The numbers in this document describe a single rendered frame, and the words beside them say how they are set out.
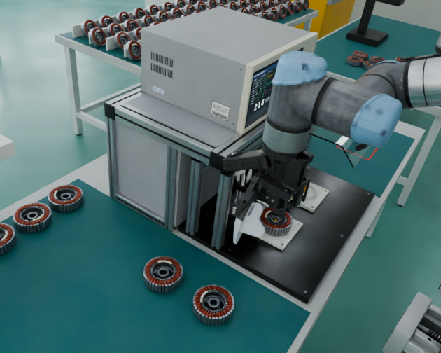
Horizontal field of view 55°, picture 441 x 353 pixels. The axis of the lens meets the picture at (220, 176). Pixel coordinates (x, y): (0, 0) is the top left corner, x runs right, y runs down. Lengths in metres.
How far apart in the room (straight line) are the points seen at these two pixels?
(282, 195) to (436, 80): 0.29
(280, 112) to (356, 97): 0.12
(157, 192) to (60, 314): 0.45
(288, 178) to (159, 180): 0.67
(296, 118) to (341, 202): 1.00
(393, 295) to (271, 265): 1.28
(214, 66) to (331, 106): 0.62
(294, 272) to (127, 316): 0.50
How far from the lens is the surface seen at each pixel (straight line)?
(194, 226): 1.34
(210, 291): 1.20
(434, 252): 2.89
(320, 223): 1.51
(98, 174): 1.66
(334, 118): 0.64
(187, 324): 1.18
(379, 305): 2.42
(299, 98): 0.65
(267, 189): 0.75
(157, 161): 1.30
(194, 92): 1.27
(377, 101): 0.63
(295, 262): 1.35
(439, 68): 0.72
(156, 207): 1.41
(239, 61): 1.16
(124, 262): 1.31
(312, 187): 1.65
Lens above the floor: 1.72
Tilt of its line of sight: 36 degrees down
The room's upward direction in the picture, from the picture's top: 7 degrees clockwise
